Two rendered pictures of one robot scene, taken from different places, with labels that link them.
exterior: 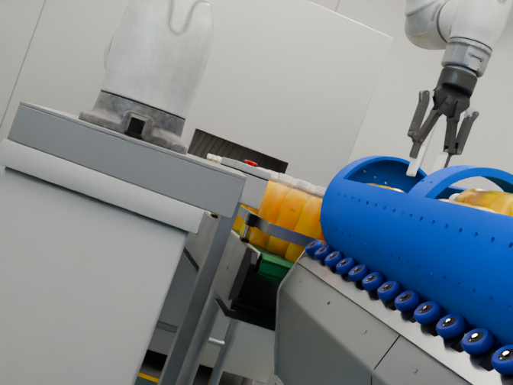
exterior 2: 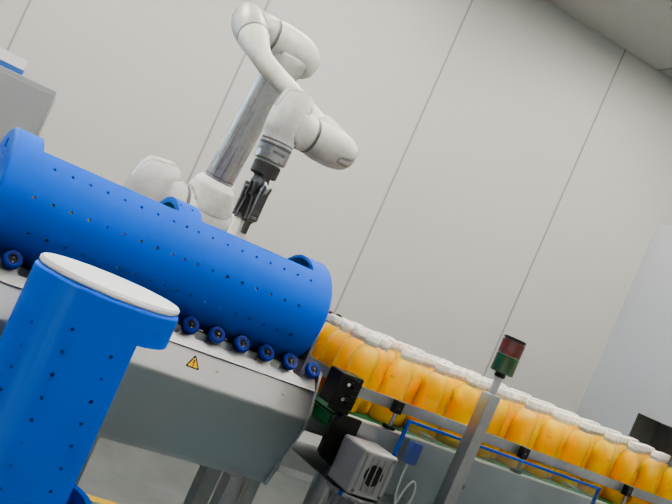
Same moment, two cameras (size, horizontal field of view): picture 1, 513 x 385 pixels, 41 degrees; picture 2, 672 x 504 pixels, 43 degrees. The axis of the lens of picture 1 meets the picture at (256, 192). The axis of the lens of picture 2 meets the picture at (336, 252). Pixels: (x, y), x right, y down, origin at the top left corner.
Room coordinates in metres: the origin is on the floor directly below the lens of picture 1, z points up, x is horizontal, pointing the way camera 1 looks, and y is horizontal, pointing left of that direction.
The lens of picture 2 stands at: (1.04, -2.57, 1.21)
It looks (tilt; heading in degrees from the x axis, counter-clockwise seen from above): 2 degrees up; 74
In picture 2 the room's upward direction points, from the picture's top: 24 degrees clockwise
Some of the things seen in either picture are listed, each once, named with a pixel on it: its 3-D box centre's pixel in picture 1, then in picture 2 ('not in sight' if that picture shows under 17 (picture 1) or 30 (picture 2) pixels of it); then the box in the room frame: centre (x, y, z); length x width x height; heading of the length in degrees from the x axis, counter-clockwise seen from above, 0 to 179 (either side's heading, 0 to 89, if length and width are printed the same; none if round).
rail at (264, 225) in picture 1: (216, 195); not in sight; (2.50, 0.13, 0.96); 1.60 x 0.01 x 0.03; 14
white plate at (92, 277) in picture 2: not in sight; (111, 284); (1.12, -0.91, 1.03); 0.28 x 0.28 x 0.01
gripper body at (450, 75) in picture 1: (453, 93); (261, 178); (1.40, -0.31, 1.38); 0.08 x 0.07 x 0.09; 104
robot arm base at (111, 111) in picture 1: (138, 121); not in sight; (1.16, 0.23, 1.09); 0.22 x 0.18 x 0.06; 11
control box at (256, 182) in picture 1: (240, 181); not in sight; (1.83, 0.05, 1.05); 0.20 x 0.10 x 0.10; 14
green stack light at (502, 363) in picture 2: not in sight; (504, 364); (2.16, -0.53, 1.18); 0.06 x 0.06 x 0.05
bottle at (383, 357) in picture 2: not in sight; (369, 377); (1.90, -0.33, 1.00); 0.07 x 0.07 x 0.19
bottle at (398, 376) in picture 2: not in sight; (393, 387); (1.97, -0.35, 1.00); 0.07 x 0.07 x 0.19
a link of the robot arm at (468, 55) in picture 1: (465, 59); (272, 153); (1.40, -0.31, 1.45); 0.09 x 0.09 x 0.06
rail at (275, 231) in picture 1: (340, 253); (318, 366); (1.77, -0.26, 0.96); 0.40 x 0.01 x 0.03; 104
